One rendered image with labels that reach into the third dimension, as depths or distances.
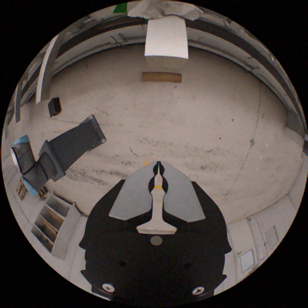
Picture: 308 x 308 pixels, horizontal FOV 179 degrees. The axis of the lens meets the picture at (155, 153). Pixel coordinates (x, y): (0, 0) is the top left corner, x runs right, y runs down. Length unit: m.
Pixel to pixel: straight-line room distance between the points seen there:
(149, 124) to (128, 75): 0.49
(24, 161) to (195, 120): 1.25
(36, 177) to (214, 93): 1.41
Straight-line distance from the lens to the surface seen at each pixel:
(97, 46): 1.10
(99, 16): 0.42
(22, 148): 0.67
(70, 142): 0.85
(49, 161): 0.74
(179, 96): 0.95
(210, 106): 1.04
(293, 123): 2.51
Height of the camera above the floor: 0.93
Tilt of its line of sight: 63 degrees down
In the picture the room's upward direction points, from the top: 174 degrees counter-clockwise
